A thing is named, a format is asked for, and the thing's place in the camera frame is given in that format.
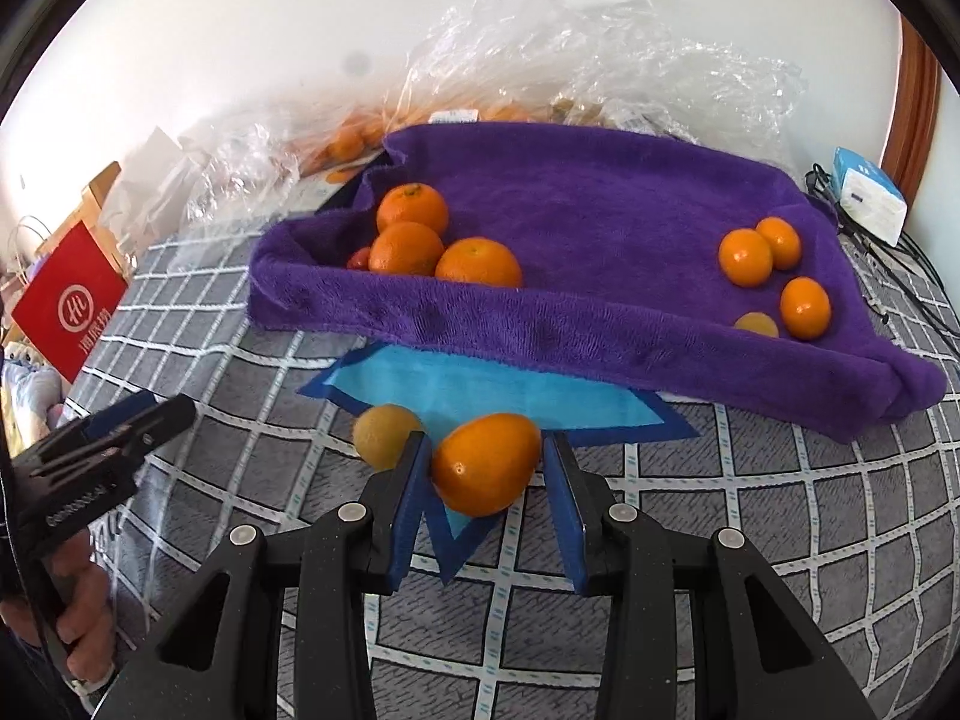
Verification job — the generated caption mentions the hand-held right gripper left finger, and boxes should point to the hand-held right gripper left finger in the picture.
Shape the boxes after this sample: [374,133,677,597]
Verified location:
[94,431,434,720]

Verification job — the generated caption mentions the brown wooden door frame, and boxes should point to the brown wooden door frame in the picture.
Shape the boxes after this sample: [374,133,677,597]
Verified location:
[881,15,942,203]

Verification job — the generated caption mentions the grey grid bedsheet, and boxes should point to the grey grid bedsheet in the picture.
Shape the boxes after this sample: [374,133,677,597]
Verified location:
[60,187,960,720]

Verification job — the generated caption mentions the brown cardboard box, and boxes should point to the brown cardboard box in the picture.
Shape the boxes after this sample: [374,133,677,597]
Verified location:
[79,161,125,241]

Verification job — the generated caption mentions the white paper bag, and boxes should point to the white paper bag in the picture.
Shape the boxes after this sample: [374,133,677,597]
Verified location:
[120,124,188,241]

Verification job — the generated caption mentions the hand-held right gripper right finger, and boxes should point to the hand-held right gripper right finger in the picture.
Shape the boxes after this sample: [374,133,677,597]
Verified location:
[541,431,878,720]

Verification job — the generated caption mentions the person's left hand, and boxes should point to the person's left hand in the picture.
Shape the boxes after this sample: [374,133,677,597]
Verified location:
[56,538,119,685]

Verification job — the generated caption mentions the red paper bag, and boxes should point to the red paper bag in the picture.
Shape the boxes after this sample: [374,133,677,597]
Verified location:
[11,225,130,383]

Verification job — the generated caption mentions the clear plastic bag with oranges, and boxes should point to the clear plastic bag with oranges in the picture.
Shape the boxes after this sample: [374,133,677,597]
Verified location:
[296,82,541,185]

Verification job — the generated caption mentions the purple towel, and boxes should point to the purple towel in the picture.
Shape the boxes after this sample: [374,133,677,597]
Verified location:
[247,124,946,445]

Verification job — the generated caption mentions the crumpled clear plastic bag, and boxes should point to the crumpled clear plastic bag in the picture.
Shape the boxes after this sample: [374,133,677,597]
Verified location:
[180,120,305,222]

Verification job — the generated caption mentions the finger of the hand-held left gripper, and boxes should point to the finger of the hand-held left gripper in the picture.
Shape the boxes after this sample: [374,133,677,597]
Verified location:
[45,392,162,443]
[15,394,197,481]

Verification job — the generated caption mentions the white blue tissue pack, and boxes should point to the white blue tissue pack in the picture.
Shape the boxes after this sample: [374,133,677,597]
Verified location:
[831,146,908,247]

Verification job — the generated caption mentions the black cable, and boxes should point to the black cable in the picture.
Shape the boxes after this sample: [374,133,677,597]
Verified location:
[806,161,960,361]

